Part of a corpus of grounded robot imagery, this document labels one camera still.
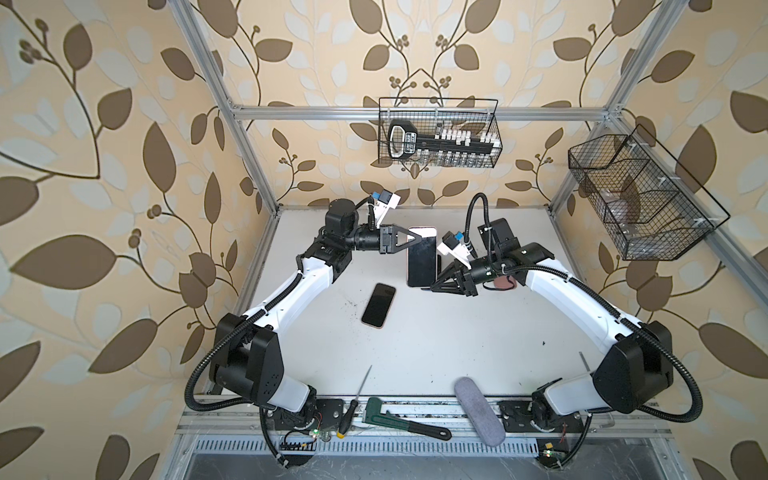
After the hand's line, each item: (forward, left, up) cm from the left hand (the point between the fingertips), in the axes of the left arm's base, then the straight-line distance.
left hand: (422, 240), depth 67 cm
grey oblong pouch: (-29, -15, -30) cm, 45 cm away
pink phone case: (-6, -20, -7) cm, 22 cm away
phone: (-2, 0, -4) cm, 4 cm away
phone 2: (+1, +11, -34) cm, 36 cm away
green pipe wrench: (-30, +10, -32) cm, 45 cm away
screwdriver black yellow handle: (-29, +17, -33) cm, 47 cm away
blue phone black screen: (-3, -4, -5) cm, 7 cm away
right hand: (-6, -4, -11) cm, 13 cm away
